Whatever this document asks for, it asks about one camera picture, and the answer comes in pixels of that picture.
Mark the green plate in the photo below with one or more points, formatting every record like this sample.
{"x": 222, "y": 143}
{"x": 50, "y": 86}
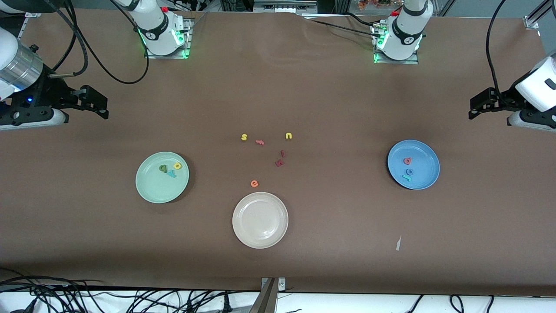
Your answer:
{"x": 156, "y": 187}

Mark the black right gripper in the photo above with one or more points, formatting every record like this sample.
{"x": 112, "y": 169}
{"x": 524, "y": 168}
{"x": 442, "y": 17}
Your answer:
{"x": 47, "y": 92}

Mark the blue plate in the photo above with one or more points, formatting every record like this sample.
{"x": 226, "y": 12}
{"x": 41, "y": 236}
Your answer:
{"x": 423, "y": 167}

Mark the white tape scrap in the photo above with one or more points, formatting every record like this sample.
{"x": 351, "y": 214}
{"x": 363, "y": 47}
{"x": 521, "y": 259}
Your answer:
{"x": 398, "y": 245}

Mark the aluminium frame profile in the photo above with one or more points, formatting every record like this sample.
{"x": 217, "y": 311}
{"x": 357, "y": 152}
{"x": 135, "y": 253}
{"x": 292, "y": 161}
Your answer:
{"x": 532, "y": 21}
{"x": 31, "y": 14}

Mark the grey background box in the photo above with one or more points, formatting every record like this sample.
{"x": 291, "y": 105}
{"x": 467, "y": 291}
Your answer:
{"x": 282, "y": 6}

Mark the orange background flowers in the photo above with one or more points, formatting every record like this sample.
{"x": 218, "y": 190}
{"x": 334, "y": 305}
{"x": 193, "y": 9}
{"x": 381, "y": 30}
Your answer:
{"x": 373, "y": 3}

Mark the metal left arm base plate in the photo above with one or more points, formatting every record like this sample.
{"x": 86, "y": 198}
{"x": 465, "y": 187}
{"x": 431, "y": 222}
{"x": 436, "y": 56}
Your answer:
{"x": 399, "y": 61}

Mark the dark red foam letter k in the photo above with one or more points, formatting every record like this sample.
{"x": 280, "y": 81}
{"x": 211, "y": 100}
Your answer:
{"x": 279, "y": 163}

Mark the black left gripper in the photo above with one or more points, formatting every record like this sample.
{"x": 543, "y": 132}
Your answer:
{"x": 504, "y": 100}

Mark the grey metal table bracket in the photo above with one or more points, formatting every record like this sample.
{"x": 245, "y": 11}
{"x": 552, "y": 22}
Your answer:
{"x": 267, "y": 300}

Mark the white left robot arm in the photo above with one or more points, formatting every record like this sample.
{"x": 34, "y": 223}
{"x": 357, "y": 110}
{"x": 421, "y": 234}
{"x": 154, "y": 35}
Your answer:
{"x": 404, "y": 34}

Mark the beige plate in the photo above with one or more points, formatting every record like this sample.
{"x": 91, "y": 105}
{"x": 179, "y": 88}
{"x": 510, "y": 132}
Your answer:
{"x": 259, "y": 221}

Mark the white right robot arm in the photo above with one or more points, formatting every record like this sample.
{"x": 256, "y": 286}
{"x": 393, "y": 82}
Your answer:
{"x": 156, "y": 30}

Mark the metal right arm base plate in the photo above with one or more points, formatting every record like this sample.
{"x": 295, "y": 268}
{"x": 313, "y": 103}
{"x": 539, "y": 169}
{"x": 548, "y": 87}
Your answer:
{"x": 167, "y": 56}

